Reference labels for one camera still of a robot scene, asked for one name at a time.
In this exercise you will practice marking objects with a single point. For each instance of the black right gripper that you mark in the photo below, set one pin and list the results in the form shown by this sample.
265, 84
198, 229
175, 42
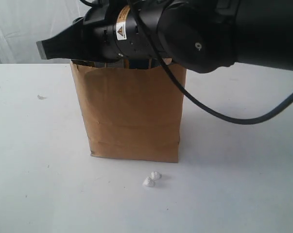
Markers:
111, 30

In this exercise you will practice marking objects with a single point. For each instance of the brown paper bag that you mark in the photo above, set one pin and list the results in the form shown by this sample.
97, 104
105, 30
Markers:
131, 114

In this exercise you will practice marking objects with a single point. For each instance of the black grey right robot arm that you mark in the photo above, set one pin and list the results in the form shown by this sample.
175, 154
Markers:
200, 35

